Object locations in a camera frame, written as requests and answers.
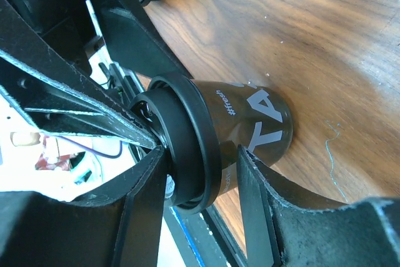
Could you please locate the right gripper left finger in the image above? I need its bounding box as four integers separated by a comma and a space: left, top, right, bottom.
1, 147, 166, 266

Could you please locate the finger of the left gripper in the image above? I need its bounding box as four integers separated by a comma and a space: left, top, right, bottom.
93, 0, 191, 78
1, 0, 158, 149

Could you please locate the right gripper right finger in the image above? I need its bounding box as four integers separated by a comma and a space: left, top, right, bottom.
237, 147, 399, 266

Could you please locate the black coffee cup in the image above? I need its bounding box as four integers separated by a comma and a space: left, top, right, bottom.
194, 80, 294, 194

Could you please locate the black lid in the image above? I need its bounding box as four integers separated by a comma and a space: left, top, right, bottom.
131, 73, 222, 214

